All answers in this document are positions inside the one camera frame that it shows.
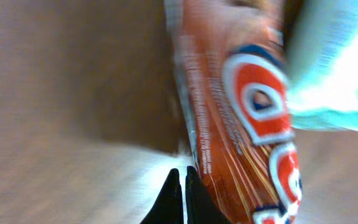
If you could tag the orange brown snack bar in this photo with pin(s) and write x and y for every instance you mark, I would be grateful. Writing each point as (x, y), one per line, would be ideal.
(231, 78)

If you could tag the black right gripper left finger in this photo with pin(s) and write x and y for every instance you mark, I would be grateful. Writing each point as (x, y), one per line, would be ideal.
(168, 206)

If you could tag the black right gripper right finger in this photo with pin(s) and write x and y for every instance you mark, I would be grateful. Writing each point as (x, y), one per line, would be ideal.
(199, 205)

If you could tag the mint green snack packet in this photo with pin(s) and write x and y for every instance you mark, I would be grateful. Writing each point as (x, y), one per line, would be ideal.
(323, 66)

